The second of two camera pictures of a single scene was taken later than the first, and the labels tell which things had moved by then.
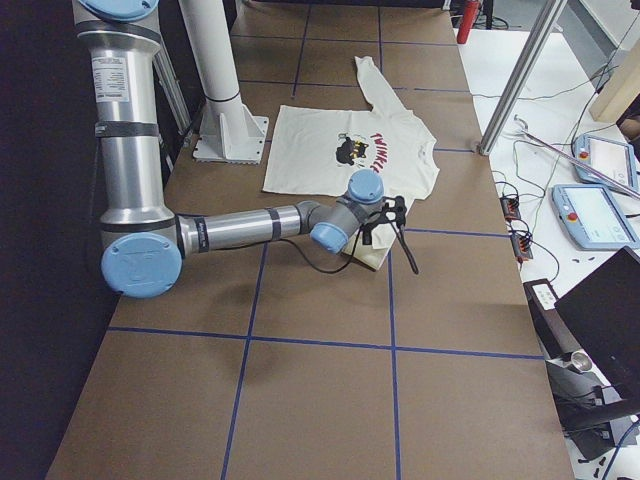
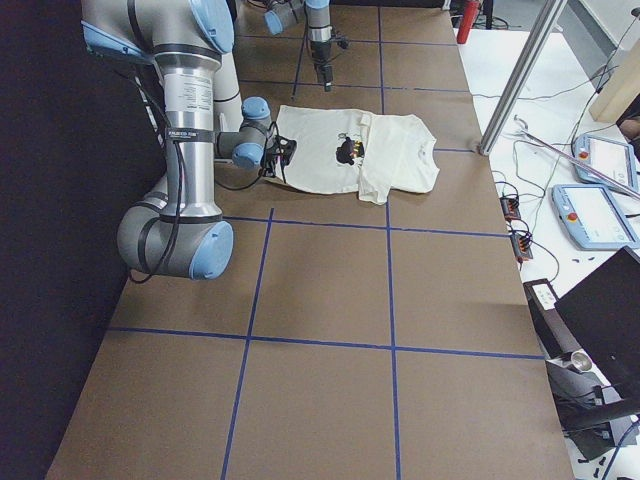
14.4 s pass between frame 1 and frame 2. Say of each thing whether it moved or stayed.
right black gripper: moved
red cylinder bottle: stayed
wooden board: stayed
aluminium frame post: stayed
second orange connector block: stayed
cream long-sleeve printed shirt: moved
